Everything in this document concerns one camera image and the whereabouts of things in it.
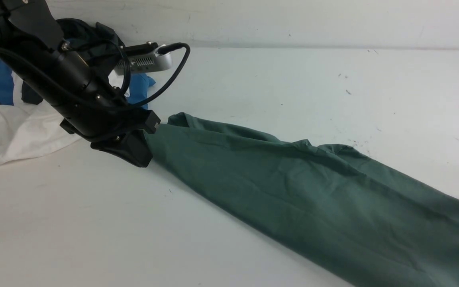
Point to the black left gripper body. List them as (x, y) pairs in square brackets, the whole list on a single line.
[(98, 125)]

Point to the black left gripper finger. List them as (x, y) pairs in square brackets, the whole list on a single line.
[(130, 147)]

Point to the green long sleeve shirt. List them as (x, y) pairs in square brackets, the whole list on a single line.
[(359, 219)]

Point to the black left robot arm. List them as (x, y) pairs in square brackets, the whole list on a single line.
[(32, 44)]

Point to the dark grey garment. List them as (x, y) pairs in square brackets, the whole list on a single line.
[(98, 45)]

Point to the white garment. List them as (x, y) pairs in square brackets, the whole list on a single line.
[(30, 131)]

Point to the blue garment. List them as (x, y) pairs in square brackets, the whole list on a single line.
[(14, 92)]

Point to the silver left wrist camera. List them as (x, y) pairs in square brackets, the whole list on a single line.
[(148, 58)]

